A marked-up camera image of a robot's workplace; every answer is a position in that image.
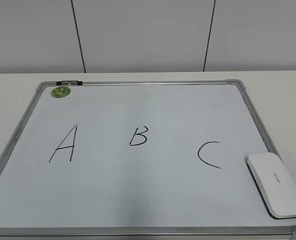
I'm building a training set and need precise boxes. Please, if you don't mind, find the white whiteboard eraser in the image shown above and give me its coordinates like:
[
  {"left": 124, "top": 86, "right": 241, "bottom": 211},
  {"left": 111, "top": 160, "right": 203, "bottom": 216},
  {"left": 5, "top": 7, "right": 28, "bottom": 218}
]
[{"left": 247, "top": 152, "right": 296, "bottom": 219}]

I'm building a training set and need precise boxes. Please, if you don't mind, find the black metal hanging clip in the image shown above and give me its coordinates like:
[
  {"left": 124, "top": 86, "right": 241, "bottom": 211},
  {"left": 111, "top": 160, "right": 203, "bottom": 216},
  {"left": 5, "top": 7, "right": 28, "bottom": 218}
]
[{"left": 56, "top": 80, "right": 83, "bottom": 86}]

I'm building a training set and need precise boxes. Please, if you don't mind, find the round green magnet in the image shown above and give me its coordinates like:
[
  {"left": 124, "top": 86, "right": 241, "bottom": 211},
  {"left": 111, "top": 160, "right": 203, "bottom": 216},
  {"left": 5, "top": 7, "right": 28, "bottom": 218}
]
[{"left": 51, "top": 86, "right": 71, "bottom": 98}]

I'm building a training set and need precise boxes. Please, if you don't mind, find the white whiteboard with metal frame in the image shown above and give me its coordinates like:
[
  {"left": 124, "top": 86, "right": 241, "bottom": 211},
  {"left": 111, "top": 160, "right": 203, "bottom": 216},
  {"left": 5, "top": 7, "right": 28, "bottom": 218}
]
[{"left": 0, "top": 79, "right": 296, "bottom": 240}]

